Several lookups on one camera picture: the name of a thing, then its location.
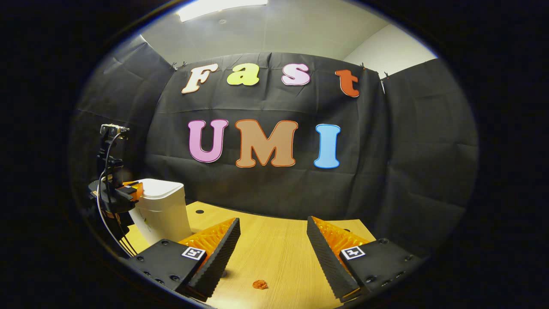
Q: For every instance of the white desktop garbage bin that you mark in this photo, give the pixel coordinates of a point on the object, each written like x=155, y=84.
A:
x=163, y=210

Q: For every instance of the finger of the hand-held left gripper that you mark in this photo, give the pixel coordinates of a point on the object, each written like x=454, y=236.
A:
x=133, y=191

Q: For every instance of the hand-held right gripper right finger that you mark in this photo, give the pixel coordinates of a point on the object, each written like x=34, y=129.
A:
x=328, y=257

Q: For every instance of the black backdrop cloth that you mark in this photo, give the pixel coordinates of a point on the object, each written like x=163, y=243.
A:
x=274, y=103

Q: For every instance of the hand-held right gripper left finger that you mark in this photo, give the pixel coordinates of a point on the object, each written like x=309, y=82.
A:
x=163, y=262

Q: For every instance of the orange paper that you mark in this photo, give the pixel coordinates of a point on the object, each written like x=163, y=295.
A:
x=260, y=284

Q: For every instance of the wooden desktop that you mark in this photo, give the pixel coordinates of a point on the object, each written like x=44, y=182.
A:
x=274, y=249

